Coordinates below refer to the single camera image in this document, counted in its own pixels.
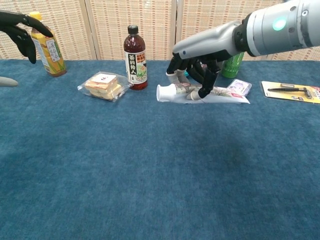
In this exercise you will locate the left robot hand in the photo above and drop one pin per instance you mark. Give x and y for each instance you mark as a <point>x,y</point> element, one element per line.
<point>20,30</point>

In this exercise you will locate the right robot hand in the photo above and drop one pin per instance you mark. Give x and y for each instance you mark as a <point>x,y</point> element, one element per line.
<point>207,40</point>

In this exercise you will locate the floral white toothpaste tube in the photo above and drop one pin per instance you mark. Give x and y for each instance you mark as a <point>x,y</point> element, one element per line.
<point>167,92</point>

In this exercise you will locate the yellow tea bottle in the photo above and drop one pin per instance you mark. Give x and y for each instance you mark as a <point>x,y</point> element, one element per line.
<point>53,60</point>

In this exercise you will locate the dark tea bottle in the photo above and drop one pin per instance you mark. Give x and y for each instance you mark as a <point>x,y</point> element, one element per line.
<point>135,50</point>

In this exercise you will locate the green energy drink can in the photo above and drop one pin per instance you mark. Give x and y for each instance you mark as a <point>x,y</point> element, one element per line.
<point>231,67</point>

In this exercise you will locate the small purple plastic box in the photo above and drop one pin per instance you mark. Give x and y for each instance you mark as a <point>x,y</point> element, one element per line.
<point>241,86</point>

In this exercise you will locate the bamboo folding screen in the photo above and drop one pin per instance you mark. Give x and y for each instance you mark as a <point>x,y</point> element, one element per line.
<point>112,25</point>

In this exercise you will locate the black razor on yellow card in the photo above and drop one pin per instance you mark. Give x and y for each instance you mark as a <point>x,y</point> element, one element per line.
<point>287,91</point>

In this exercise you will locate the packaged sliced bread sandwich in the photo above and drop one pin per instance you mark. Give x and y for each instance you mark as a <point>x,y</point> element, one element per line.
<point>102,86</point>

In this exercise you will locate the blue tablecloth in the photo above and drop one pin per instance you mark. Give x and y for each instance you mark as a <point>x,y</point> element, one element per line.
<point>150,175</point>

